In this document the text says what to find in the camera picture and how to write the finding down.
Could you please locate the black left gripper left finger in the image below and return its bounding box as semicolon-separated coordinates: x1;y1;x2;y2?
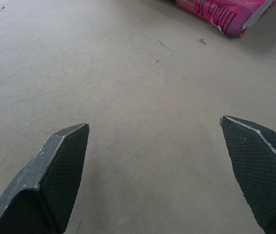
0;122;90;234

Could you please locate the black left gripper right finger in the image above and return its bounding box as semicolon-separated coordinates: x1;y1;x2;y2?
220;115;276;234

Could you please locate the pink snack packet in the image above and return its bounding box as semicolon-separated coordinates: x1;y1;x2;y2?
162;0;276;39

